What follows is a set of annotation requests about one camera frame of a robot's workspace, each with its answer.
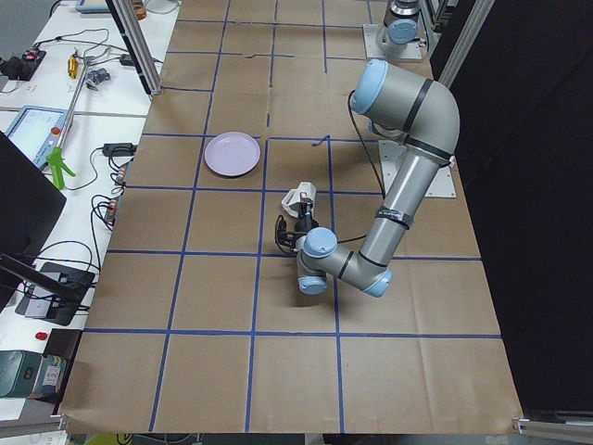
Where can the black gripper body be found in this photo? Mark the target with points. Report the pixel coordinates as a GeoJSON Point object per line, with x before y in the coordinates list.
{"type": "Point", "coordinates": [306, 223]}

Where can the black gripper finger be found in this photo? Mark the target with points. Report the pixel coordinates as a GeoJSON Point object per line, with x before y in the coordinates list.
{"type": "Point", "coordinates": [305, 207]}

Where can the white faceted cup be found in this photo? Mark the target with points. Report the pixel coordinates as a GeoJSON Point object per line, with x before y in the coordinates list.
{"type": "Point", "coordinates": [290, 202]}

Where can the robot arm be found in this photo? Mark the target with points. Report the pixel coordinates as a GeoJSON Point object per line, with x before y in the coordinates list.
{"type": "Point", "coordinates": [427, 113]}
{"type": "Point", "coordinates": [400, 25]}

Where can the lilac round plate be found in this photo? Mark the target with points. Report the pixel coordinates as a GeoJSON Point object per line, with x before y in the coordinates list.
{"type": "Point", "coordinates": [232, 154]}

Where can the black power adapter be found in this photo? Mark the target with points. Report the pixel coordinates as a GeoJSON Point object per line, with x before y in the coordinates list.
{"type": "Point", "coordinates": [118, 149]}

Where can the black docking hub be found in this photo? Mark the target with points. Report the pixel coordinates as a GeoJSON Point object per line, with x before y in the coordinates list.
{"type": "Point", "coordinates": [55, 293]}

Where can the yellow tool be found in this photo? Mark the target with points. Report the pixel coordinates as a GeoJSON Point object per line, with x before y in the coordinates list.
{"type": "Point", "coordinates": [72, 67]}

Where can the black monitor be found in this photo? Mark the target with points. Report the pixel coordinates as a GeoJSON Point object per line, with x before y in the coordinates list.
{"type": "Point", "coordinates": [30, 205]}

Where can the blue teach pendant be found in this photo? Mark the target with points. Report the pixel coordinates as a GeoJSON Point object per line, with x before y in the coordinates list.
{"type": "Point", "coordinates": [35, 132]}

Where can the black power strip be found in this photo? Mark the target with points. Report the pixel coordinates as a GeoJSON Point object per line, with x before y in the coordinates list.
{"type": "Point", "coordinates": [22, 68]}

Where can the green box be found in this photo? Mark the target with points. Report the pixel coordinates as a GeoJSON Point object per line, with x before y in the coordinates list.
{"type": "Point", "coordinates": [19, 370]}

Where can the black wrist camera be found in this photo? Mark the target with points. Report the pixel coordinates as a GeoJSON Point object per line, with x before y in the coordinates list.
{"type": "Point", "coordinates": [284, 240]}

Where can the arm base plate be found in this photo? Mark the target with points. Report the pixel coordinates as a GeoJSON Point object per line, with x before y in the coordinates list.
{"type": "Point", "coordinates": [399, 167]}
{"type": "Point", "coordinates": [411, 53]}

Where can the aluminium frame post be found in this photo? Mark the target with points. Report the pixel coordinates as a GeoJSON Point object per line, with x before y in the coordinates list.
{"type": "Point", "coordinates": [131, 33]}

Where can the green handled reacher tool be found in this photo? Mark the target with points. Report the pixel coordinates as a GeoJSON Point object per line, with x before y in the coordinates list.
{"type": "Point", "coordinates": [55, 160]}

